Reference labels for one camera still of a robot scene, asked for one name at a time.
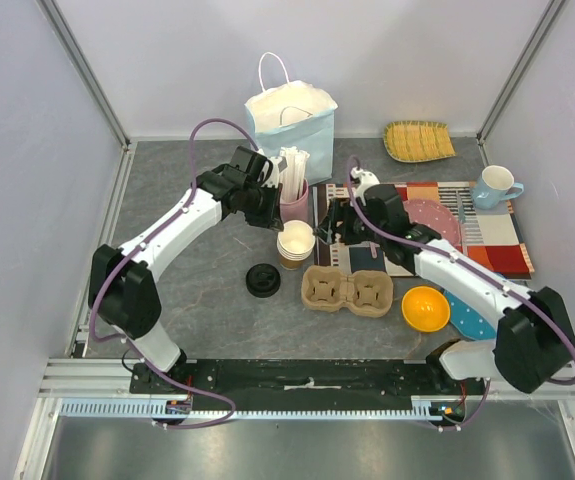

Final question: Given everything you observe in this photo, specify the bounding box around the pink polka dot plate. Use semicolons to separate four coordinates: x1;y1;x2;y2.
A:
403;199;461;247

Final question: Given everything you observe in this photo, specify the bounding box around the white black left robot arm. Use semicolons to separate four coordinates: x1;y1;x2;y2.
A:
88;164;283;393

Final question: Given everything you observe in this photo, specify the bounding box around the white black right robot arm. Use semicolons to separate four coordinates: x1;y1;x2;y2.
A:
315;184;575;394

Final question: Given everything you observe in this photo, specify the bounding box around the pink tin straw holder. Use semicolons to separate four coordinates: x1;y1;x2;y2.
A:
280;180;309;223

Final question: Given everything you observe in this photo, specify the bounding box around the brown paper cup stack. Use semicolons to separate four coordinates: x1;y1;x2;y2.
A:
277;220;316;270

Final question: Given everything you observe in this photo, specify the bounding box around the white wrapped straws bundle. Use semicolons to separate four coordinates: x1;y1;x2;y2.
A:
279;146;310;203

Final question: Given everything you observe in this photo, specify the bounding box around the brown cardboard cup carrier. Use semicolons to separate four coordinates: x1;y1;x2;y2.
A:
301;265;394;318

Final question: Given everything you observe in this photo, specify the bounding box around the black cup lid stack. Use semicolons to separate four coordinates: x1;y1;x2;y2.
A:
245;263;281;298

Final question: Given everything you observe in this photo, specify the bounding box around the light blue paper bag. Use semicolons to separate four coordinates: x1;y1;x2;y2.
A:
244;52;338;185

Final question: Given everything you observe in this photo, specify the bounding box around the yellow woven bamboo tray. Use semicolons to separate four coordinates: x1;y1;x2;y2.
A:
383;120;456;164

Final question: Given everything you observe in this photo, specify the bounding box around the orange plastic bowl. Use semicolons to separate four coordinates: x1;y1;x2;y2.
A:
401;286;451;333

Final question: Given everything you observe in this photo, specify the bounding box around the colourful patchwork placemat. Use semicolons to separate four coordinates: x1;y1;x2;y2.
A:
314;181;534;280

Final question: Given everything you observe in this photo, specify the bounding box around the blue polka dot plate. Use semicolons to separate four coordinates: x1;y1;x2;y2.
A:
441;271;507;341

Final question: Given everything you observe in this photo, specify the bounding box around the light blue mug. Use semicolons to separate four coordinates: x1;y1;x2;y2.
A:
471;165;524;210

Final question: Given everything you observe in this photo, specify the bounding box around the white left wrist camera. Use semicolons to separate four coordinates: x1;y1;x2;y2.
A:
261;155;287;188

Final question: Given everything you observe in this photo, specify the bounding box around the pink handled fork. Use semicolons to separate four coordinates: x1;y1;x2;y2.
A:
368;242;378;259

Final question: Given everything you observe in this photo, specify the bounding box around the pink handled knife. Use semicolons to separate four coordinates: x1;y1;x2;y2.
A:
456;191;467;225

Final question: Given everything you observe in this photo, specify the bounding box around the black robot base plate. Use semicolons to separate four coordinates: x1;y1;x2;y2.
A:
129;358;488;412

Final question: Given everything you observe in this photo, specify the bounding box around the slotted grey cable duct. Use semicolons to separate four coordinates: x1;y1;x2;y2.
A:
59;398;447;421

